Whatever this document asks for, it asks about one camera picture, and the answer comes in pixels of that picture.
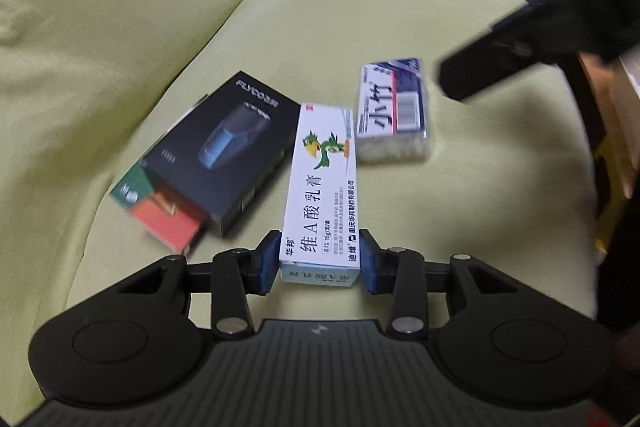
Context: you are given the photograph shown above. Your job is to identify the black shaver box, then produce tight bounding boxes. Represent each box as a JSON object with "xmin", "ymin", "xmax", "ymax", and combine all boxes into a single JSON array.
[{"xmin": 141, "ymin": 72, "xmax": 300, "ymax": 237}]

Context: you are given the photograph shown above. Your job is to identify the red green small box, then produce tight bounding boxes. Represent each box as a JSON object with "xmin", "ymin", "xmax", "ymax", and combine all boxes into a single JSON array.
[{"xmin": 109, "ymin": 106, "xmax": 208, "ymax": 256}]

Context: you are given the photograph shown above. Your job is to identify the clear cotton swab box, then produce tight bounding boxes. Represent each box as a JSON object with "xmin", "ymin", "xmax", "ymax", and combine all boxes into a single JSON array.
[{"xmin": 356, "ymin": 57, "xmax": 433, "ymax": 164}]

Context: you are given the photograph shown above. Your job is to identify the white parrot ointment box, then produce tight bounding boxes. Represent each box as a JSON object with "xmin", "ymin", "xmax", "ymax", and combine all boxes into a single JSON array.
[{"xmin": 279, "ymin": 103, "xmax": 360, "ymax": 287}]

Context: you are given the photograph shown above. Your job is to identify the green sofa cover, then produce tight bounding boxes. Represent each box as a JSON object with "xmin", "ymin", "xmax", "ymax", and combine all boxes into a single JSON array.
[{"xmin": 1, "ymin": 0, "xmax": 596, "ymax": 423}]

